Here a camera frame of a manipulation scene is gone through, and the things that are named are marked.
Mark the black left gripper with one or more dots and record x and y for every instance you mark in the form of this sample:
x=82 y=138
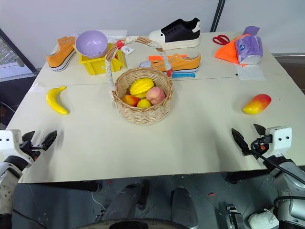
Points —
x=28 y=146

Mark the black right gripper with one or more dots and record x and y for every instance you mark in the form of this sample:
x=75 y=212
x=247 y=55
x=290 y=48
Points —
x=258 y=148

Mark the large red yellow mango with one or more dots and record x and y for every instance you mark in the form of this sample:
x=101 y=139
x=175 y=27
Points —
x=257 y=103

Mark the yellow banana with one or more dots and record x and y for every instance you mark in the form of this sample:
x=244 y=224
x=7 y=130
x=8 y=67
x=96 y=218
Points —
x=53 y=100

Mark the orange canvas sneaker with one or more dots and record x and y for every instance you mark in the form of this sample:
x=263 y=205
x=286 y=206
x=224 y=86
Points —
x=186 y=63
x=58 y=59

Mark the white shoe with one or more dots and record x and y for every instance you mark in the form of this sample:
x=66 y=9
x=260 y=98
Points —
x=263 y=218

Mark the dark framed glass cabinet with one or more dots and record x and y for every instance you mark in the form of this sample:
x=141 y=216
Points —
x=14 y=57

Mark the orange cloth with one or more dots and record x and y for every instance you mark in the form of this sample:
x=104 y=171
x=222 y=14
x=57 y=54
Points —
x=226 y=53

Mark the blue strip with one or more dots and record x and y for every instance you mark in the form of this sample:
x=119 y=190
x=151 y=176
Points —
x=183 y=75

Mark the purple tissue pack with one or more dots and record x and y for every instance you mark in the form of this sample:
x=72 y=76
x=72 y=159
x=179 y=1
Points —
x=250 y=45

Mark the yellow plastic box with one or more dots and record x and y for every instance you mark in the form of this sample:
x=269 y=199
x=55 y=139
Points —
x=95 y=65

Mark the black rounded robot leg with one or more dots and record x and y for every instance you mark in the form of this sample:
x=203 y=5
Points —
x=183 y=205

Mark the small orange red mango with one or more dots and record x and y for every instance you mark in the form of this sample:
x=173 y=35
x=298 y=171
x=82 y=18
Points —
x=131 y=100

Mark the red scissors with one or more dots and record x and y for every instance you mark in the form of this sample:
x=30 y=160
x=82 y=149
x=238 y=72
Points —
x=220 y=39

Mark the pink peach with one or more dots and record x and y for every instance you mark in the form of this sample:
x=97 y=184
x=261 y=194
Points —
x=155 y=95

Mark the grey rounded robot leg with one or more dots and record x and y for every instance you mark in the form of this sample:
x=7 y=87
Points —
x=124 y=200

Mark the purple bowl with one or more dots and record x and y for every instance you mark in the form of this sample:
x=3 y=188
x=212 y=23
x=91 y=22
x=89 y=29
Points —
x=91 y=44

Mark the yellow lemon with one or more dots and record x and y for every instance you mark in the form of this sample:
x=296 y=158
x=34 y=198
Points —
x=143 y=103

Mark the yellow starfruit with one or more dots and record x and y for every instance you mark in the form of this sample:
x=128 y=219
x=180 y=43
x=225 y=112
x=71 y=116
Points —
x=141 y=87

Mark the neon orange strip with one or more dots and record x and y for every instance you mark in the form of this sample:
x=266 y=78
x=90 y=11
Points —
x=155 y=58

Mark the white paper tag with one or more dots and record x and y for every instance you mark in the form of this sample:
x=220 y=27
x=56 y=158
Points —
x=127 y=50

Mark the black and white sneaker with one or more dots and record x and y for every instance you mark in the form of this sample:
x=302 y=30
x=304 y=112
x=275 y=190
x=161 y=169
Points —
x=178 y=33

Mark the black vertical pole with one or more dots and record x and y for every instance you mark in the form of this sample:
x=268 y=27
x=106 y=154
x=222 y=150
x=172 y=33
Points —
x=217 y=14

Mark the dark curved robot torso edge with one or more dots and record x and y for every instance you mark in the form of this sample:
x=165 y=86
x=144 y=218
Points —
x=133 y=224

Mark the pale lavender insole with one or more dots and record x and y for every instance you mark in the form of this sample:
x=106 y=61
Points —
x=145 y=64

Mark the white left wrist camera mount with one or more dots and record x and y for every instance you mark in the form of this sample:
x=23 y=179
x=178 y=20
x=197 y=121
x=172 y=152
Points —
x=9 y=139

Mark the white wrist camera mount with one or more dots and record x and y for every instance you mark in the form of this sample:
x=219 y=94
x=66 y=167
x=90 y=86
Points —
x=281 y=138
x=9 y=139

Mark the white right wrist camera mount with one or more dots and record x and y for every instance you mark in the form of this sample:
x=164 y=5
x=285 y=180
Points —
x=281 y=138

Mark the black table frame bar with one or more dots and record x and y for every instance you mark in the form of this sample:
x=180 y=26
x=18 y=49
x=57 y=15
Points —
x=76 y=186

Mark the black metal floor bracket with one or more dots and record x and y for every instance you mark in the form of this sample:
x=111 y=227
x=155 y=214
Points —
x=232 y=214

